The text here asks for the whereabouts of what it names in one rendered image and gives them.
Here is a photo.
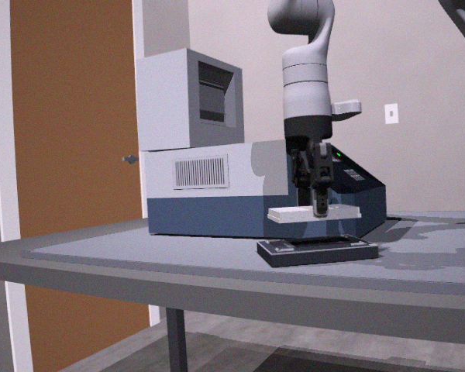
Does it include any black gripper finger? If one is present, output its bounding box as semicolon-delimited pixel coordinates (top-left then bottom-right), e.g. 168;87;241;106
291;149;311;206
298;143;334;215

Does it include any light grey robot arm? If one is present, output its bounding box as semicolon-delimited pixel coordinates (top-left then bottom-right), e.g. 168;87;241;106
267;0;465;122

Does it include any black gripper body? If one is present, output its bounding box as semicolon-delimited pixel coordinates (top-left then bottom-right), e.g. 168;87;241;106
284;115;332;169

